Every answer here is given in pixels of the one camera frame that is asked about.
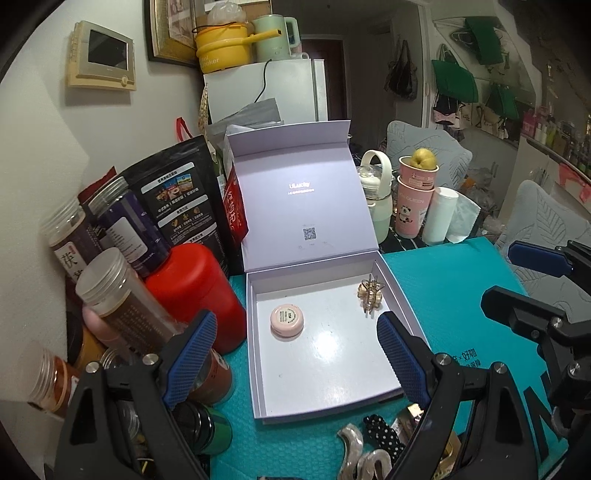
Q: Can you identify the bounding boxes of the clear plastic bag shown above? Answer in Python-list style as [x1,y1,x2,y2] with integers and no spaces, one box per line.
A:
[205,0,250,26]

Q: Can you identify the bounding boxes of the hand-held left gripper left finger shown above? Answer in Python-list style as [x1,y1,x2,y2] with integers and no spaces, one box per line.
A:
[54,310,218,480]

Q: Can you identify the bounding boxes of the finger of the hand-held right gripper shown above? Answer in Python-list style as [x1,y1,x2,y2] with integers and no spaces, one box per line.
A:
[508,239,591,282]
[481,286,591,411]

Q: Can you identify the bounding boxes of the black polka dot hair accessory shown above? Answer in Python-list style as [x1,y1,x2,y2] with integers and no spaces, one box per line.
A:
[362,414,407,462]

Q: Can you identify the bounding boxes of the clear jar dark blue label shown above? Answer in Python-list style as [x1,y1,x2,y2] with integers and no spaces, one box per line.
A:
[88,176,174,280]

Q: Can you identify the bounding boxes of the pink plastic bottle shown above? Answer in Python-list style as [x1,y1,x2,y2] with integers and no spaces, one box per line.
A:
[83,307,122,347]

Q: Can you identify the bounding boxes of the pale green electric kettle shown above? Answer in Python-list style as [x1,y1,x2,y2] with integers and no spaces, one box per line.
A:
[252,15,303,63]

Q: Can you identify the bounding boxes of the grey folded package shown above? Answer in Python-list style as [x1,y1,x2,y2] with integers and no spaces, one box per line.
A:
[226,98,282,127]

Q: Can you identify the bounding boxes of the pink paper cup panda print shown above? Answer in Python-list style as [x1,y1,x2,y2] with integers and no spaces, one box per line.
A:
[396,178,437,239]

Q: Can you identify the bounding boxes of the row of small bottles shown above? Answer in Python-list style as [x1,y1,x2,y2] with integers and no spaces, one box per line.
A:
[522,111,591,171]

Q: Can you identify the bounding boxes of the small brown jar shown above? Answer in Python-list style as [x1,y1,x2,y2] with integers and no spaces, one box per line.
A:
[189,348,234,407]

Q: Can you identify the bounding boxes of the lilac hinged gift box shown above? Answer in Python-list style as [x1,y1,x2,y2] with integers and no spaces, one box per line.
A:
[225,120,432,426]

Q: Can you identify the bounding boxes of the white bottle with loop handle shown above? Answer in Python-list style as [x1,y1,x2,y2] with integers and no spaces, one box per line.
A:
[358,149,394,245]

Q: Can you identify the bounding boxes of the pink round compact white label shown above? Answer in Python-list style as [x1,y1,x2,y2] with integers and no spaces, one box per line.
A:
[270,305,305,341]

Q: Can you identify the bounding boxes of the clear jar orange contents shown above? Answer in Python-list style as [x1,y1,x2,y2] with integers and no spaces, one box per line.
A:
[25,342,88,421]

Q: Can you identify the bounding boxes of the yellow round fruit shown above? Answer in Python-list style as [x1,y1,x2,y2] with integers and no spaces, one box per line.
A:
[410,148,437,171]

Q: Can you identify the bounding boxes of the clear jar brown label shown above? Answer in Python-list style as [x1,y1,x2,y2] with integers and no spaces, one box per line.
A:
[75,248,190,352]

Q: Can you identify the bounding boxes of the green glass jar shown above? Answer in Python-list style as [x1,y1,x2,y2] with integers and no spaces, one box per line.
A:
[182,401,234,455]

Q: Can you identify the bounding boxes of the grey leaf pattern chair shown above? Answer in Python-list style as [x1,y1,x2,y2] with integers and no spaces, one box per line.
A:
[385,121,472,188]
[501,180,591,315]

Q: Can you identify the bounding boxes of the white paper roll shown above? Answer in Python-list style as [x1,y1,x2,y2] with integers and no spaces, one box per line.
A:
[422,187,459,246]

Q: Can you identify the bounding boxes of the black power cable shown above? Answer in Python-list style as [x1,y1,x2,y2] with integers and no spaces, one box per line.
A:
[255,59,278,104]

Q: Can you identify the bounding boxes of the black printed pouch bag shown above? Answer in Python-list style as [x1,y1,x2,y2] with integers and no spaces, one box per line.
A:
[121,135,243,278]

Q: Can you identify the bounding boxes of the green tote bag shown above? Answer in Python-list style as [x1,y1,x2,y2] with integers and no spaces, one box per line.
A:
[431,60,478,103]
[464,16,504,65]
[487,83,520,121]

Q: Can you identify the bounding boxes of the red printed packet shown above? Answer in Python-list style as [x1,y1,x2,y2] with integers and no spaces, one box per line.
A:
[223,167,250,245]

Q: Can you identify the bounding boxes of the white plastic pouch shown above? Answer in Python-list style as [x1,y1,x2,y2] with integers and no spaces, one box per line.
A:
[445,194,481,244]

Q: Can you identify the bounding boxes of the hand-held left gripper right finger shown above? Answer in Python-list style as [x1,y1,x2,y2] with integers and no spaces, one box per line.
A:
[376,311,541,480]

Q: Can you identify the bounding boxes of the black hanging bag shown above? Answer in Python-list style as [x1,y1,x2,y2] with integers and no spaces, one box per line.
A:
[385,39,419,101]

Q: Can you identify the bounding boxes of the white refrigerator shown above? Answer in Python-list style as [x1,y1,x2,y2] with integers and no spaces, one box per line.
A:
[204,58,328,125]

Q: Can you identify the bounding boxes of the red plastic canister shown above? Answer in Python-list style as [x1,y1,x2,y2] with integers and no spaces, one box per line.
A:
[144,243,247,354]

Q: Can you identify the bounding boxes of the gold metal hair claw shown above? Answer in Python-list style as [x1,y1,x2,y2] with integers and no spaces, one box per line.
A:
[357,274,386,319]

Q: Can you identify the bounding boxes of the clear jar with brown contents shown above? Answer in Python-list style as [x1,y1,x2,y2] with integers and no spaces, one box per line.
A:
[39,196,107,287]

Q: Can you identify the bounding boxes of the yellow electric cooking pot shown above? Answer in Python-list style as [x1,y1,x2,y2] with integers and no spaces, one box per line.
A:
[194,23,283,75]

